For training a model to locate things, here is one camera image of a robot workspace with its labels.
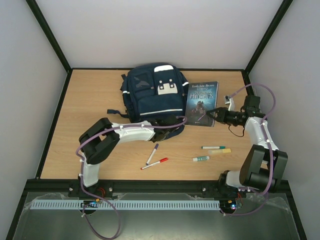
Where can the yellow capped glue stick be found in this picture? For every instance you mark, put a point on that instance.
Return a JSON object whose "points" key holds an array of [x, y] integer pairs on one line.
{"points": [[219, 151]]}

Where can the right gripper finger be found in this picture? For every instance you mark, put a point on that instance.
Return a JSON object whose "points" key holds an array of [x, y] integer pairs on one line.
{"points": [[215, 116], [213, 111]]}

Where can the grey slotted cable duct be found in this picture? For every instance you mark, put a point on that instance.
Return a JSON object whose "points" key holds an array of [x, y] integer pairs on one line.
{"points": [[148, 205]]}

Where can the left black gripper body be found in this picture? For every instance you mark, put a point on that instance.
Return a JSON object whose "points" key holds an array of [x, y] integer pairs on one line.
{"points": [[159, 119]]}

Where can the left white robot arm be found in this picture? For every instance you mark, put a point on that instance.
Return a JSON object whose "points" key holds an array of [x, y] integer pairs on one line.
{"points": [[97, 143]]}

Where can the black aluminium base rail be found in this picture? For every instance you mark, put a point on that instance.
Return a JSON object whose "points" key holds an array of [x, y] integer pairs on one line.
{"points": [[107, 188]]}

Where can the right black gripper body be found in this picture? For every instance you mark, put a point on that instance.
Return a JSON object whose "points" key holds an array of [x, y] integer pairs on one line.
{"points": [[222, 115]]}

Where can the green white glue stick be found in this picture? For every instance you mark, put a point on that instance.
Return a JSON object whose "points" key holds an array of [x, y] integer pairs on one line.
{"points": [[200, 158]]}

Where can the teal capped marker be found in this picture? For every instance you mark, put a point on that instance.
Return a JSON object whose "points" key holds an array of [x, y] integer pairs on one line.
{"points": [[212, 147]]}

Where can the navy blue student backpack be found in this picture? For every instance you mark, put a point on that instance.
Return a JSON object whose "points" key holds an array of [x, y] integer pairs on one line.
{"points": [[152, 91]]}

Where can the dark blue fantasy book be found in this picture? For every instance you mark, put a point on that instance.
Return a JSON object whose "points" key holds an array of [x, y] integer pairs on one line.
{"points": [[201, 98]]}

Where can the red capped marker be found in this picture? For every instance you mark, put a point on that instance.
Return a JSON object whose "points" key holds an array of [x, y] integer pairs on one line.
{"points": [[154, 163]]}

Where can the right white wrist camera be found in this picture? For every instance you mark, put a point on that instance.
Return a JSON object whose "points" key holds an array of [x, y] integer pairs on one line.
{"points": [[228, 100]]}

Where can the purple capped marker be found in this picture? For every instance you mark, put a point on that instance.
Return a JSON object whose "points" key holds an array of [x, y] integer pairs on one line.
{"points": [[152, 154]]}

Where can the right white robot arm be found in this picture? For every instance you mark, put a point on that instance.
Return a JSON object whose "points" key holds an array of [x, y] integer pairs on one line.
{"points": [[264, 165]]}

